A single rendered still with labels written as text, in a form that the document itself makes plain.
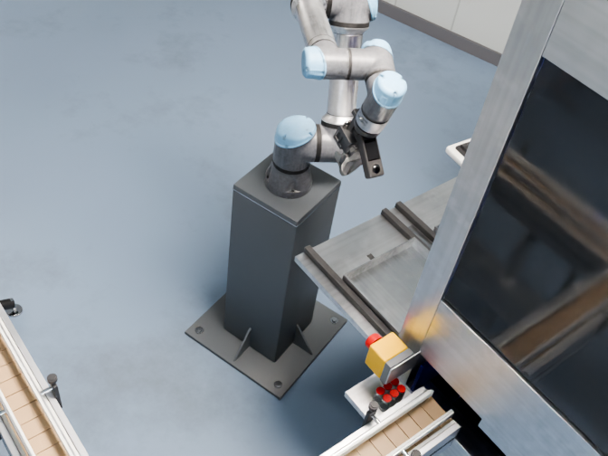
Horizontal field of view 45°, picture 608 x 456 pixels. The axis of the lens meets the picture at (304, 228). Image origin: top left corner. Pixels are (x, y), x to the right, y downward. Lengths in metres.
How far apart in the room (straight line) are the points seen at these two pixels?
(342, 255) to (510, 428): 0.69
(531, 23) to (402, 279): 1.00
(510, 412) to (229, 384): 1.42
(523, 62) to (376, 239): 1.00
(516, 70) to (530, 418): 0.69
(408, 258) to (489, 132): 0.84
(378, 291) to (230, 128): 1.98
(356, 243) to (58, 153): 1.94
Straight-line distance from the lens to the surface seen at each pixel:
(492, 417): 1.62
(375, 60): 1.76
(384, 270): 2.00
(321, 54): 1.74
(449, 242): 1.44
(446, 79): 4.40
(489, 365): 1.53
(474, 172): 1.32
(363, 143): 1.81
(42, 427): 1.66
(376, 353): 1.65
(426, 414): 1.71
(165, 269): 3.08
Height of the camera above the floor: 2.36
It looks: 46 degrees down
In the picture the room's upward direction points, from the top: 10 degrees clockwise
